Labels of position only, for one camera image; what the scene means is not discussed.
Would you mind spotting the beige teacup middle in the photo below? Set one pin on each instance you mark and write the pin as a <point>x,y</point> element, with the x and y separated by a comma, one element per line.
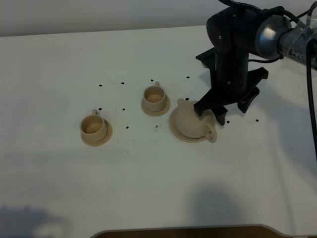
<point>154,98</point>

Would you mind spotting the beige saucer left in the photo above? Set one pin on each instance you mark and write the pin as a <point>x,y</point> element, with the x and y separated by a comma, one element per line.
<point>101,142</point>

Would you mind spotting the beige teacup left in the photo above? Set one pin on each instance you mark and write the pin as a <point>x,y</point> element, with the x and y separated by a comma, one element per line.
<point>93,127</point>

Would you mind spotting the beige saucer middle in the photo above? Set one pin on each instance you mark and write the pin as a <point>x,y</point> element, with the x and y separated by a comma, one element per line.
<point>156,114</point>

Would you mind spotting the beige ceramic teapot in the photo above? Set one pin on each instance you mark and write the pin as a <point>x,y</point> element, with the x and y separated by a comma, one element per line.
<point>191,127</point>

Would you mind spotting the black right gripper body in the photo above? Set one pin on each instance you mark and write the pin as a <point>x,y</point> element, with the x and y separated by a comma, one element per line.
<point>231,81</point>

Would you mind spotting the beige teacup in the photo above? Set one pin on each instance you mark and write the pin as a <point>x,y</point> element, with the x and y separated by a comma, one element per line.
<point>93,127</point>
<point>154,98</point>

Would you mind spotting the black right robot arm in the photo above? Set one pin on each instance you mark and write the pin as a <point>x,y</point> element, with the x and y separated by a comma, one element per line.
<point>239,31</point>

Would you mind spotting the beige teapot saucer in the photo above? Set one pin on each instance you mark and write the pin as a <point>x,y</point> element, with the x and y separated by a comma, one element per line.
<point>173,126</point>

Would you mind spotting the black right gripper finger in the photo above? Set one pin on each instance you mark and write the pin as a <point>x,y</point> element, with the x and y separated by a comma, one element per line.
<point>220,114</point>
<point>245,103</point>

